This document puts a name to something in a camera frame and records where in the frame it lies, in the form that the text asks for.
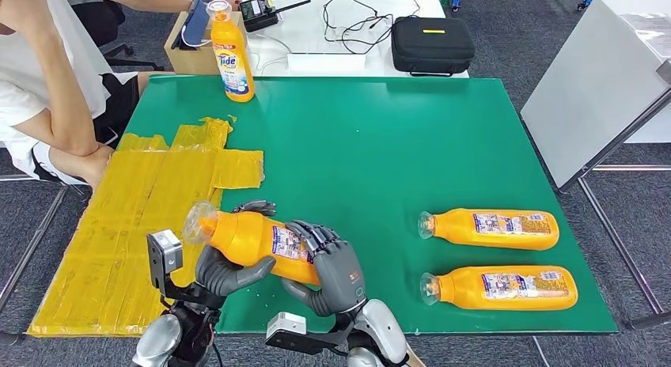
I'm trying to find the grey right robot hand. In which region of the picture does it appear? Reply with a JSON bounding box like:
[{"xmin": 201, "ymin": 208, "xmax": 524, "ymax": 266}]
[{"xmin": 281, "ymin": 220, "xmax": 368, "ymax": 319}]

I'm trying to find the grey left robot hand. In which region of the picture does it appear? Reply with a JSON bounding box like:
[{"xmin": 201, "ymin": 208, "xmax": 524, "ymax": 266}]
[{"xmin": 195, "ymin": 199, "xmax": 278, "ymax": 297}]

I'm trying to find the orange Tide detergent bottle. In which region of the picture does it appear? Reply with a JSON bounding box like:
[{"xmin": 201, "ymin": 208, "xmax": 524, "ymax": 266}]
[
  {"xmin": 206, "ymin": 0, "xmax": 256, "ymax": 104},
  {"xmin": 182, "ymin": 199, "xmax": 322, "ymax": 287},
  {"xmin": 417, "ymin": 207, "xmax": 561, "ymax": 252},
  {"xmin": 419, "ymin": 265, "xmax": 579, "ymax": 312}
]

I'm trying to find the black radio controller with antennas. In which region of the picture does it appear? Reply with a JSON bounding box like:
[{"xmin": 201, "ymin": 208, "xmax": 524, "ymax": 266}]
[{"xmin": 239, "ymin": 0, "xmax": 312, "ymax": 34}]

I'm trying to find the blue tablet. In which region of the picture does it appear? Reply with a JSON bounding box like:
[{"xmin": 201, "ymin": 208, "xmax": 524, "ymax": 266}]
[{"xmin": 171, "ymin": 0, "xmax": 214, "ymax": 52}]

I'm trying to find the white desk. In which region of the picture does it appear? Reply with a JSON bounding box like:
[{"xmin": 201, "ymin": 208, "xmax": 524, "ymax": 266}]
[{"xmin": 214, "ymin": 0, "xmax": 470, "ymax": 80}]

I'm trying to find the brown cardboard box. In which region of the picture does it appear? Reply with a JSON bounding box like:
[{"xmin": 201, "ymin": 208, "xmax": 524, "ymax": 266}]
[{"xmin": 164, "ymin": 10, "xmax": 248, "ymax": 77}]

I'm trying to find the yellow taped cardboard sheet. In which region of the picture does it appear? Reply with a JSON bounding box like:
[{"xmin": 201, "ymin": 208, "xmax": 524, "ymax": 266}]
[{"xmin": 26, "ymin": 116, "xmax": 265, "ymax": 339}]

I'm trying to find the green topped work table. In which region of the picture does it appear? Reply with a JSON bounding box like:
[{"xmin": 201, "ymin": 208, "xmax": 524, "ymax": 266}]
[{"xmin": 0, "ymin": 75, "xmax": 671, "ymax": 350}]

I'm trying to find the black office chair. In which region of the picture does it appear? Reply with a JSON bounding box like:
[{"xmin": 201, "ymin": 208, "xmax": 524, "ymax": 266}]
[{"xmin": 70, "ymin": 0, "xmax": 166, "ymax": 72}]

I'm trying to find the black carrying case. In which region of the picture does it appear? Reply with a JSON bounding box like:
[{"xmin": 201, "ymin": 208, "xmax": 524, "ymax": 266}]
[{"xmin": 391, "ymin": 16, "xmax": 477, "ymax": 78}]

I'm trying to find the person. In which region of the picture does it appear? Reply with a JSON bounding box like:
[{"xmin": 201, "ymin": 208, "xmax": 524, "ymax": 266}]
[{"xmin": 0, "ymin": 0, "xmax": 243, "ymax": 190}]

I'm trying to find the white tilted panel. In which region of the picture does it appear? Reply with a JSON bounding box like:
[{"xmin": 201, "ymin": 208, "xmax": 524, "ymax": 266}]
[{"xmin": 520, "ymin": 0, "xmax": 671, "ymax": 194}]

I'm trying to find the white side table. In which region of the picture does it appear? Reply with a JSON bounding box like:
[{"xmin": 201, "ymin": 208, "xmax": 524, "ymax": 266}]
[{"xmin": 597, "ymin": 0, "xmax": 671, "ymax": 146}]

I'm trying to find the white cable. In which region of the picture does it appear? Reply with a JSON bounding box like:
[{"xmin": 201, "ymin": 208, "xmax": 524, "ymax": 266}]
[{"xmin": 180, "ymin": 26, "xmax": 292, "ymax": 75}]

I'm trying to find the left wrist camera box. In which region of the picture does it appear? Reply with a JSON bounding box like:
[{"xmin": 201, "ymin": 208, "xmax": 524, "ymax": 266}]
[{"xmin": 146, "ymin": 229, "xmax": 184, "ymax": 293}]

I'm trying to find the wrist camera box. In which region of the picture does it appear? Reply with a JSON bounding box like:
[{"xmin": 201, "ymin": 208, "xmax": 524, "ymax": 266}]
[
  {"xmin": 264, "ymin": 312, "xmax": 358, "ymax": 356},
  {"xmin": 146, "ymin": 229, "xmax": 184, "ymax": 293}
]

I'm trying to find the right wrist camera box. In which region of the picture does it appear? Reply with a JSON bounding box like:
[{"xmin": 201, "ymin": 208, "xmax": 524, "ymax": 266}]
[{"xmin": 264, "ymin": 312, "xmax": 358, "ymax": 356}]

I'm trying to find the black cable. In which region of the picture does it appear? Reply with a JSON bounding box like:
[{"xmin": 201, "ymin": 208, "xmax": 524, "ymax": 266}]
[{"xmin": 320, "ymin": 0, "xmax": 422, "ymax": 56}]

